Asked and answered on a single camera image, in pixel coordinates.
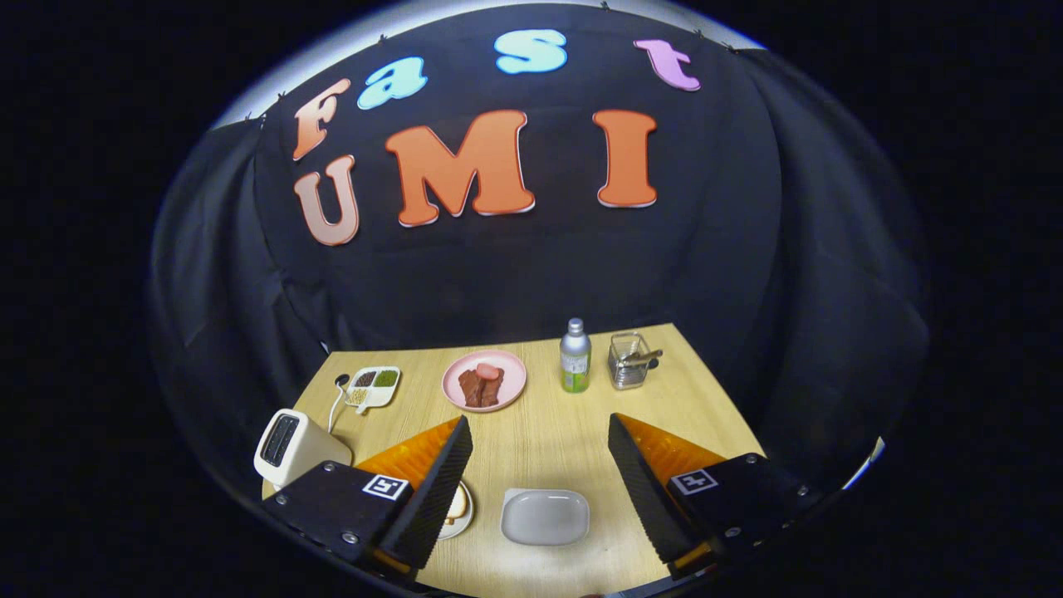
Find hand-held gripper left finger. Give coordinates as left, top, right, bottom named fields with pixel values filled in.
left=262, top=415, right=474, bottom=586

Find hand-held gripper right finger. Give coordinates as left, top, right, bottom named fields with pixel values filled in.
left=608, top=413, right=823, bottom=581

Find round white plate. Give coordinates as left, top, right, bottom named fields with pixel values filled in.
left=436, top=479, right=476, bottom=542

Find small white rectangular dish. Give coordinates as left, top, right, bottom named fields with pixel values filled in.
left=500, top=488, right=591, bottom=547

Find white divided dish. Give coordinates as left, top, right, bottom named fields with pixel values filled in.
left=345, top=365, right=402, bottom=415

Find brown meat slices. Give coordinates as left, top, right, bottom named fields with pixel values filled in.
left=458, top=365, right=505, bottom=409

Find white toaster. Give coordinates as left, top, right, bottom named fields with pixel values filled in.
left=253, top=409, right=354, bottom=489

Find pink plate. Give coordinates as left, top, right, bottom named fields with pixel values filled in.
left=442, top=349, right=528, bottom=414

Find silver bottle with green label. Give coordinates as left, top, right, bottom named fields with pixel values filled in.
left=559, top=317, right=593, bottom=395

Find white sheet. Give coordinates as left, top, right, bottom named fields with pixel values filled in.
left=843, top=436, right=888, bottom=491

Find metal wire basket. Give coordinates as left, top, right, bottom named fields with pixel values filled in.
left=607, top=331, right=653, bottom=391

